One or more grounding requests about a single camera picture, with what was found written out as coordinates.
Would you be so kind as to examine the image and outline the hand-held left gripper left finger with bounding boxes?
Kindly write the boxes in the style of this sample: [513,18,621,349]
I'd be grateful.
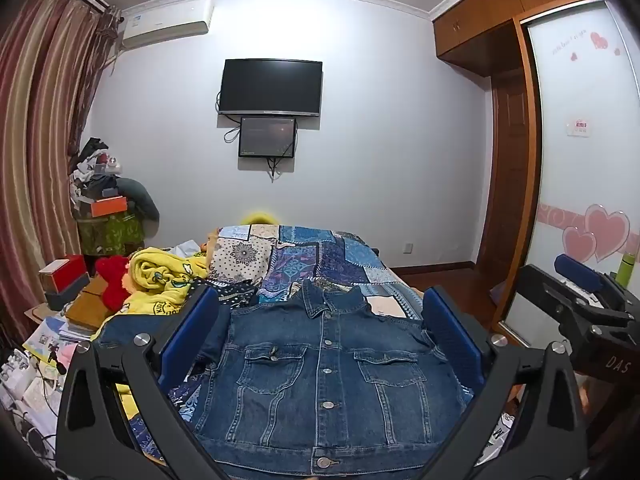
[54,284,236,480]

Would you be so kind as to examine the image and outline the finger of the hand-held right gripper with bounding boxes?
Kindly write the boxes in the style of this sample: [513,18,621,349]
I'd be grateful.
[553,254,632,311]
[515,263,632,333]

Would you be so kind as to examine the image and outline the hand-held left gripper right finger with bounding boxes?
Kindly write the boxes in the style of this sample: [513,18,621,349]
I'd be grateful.
[422,285,589,480]

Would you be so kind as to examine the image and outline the blue denim jacket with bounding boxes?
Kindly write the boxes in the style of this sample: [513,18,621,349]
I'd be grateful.
[92,280,476,473]

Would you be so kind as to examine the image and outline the pile of clothes and clutter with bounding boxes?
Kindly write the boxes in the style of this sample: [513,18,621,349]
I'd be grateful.
[67,136,126,208]

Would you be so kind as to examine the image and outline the green bottle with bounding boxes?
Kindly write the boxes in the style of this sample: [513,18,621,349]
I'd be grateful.
[615,255,637,289]

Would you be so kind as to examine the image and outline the navy patterned cloth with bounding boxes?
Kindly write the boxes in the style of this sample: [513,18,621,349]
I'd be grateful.
[207,280,261,309]

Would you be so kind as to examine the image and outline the yellow cartoon print blanket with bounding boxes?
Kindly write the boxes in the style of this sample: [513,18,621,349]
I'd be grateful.
[102,246,213,418]

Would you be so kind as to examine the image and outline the cream floral patterned cloth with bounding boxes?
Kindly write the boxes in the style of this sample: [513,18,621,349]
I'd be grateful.
[206,234,278,285]

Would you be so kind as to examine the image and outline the red plush toy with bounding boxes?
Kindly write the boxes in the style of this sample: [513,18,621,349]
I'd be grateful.
[95,255,133,311]

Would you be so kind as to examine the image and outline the brown cardboard box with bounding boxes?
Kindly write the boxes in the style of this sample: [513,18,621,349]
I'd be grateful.
[64,276,115,332]

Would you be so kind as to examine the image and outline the grey storage box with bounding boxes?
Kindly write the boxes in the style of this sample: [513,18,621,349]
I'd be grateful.
[44,272,95,312]

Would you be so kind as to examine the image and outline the yellow plush toy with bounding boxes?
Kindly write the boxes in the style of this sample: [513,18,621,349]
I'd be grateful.
[239,211,279,227]

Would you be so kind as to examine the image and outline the red and white box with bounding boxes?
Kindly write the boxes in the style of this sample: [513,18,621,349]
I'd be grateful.
[39,254,92,294]

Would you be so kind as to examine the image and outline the stack of books and papers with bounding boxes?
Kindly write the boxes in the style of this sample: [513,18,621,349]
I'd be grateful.
[21,316,95,363]

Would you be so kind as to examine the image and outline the grey plush cushion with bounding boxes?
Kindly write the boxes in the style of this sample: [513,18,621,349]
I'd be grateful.
[117,177,161,224]

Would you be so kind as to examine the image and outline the blue patchwork bedspread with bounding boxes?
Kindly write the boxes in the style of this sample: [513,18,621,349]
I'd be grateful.
[127,224,476,461]

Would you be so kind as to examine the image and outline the orange box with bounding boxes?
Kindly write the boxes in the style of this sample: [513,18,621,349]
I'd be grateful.
[91,196,129,218]

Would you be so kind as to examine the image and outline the striped brown curtain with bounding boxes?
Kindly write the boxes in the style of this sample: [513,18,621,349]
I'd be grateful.
[0,0,121,356]

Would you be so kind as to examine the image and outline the wooden overhead cabinet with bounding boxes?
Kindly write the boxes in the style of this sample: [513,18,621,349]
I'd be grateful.
[431,0,606,77]

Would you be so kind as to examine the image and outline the white air conditioner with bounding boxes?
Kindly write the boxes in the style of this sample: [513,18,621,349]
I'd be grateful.
[120,0,215,51]

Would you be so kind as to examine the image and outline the small black wall monitor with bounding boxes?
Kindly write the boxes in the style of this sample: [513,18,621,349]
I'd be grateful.
[238,116,298,159]

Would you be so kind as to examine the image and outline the wall-mounted black television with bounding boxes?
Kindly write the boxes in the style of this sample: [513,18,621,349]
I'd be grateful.
[218,58,323,117]

